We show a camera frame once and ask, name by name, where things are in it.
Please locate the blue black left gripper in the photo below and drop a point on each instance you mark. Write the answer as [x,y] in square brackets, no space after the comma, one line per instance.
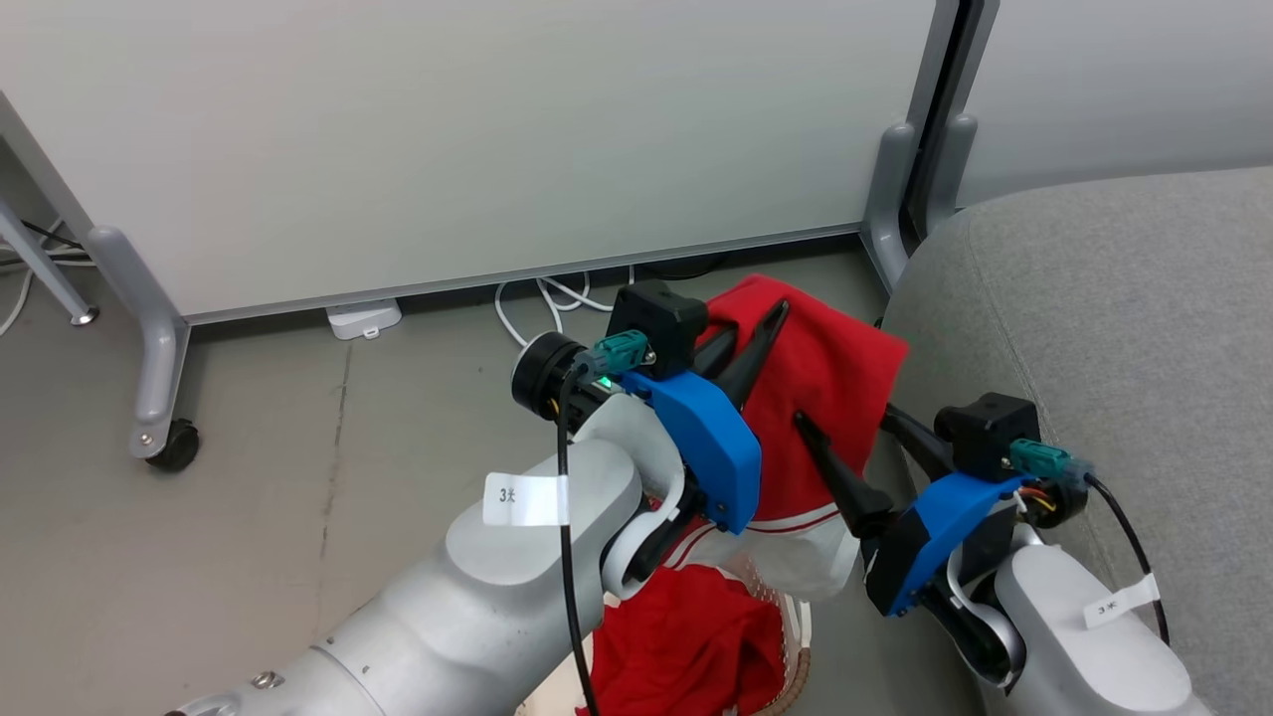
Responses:
[711,447]

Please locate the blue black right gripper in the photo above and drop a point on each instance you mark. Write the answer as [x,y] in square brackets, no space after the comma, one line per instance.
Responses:
[925,527]

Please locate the red jersey with white hem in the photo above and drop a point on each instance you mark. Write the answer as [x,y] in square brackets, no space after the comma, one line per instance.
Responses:
[825,378]

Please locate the plain red garment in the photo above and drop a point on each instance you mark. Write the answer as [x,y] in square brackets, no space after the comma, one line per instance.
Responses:
[696,636]

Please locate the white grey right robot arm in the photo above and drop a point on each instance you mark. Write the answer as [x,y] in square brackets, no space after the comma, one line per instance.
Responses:
[1054,636]

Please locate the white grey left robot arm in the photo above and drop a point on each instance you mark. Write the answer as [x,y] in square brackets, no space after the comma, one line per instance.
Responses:
[448,617]

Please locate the white perforated laundry basket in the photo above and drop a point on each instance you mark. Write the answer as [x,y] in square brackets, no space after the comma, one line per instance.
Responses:
[796,636]

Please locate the grey partition leg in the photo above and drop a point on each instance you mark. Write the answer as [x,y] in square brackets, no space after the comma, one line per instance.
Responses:
[885,199]
[149,328]

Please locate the grey fabric sofa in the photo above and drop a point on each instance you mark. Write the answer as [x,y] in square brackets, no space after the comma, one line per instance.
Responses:
[1124,338]

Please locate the white partition panel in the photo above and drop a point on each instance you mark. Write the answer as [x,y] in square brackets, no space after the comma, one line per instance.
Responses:
[448,129]
[1124,80]

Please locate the white power adapter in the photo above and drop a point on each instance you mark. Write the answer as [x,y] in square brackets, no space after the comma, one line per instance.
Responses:
[363,318]

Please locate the black caster wheel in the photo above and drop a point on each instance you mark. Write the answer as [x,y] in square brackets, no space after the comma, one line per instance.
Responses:
[179,446]

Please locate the grey metal table leg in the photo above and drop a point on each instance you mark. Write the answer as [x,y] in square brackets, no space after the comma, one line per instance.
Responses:
[45,268]

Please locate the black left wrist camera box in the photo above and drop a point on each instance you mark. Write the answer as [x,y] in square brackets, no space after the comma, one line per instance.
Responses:
[656,318]

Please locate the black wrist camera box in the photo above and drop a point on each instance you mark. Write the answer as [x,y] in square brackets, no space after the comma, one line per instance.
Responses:
[985,428]
[656,318]

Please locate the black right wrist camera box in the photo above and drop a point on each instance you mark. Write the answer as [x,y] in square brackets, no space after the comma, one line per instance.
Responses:
[985,428]

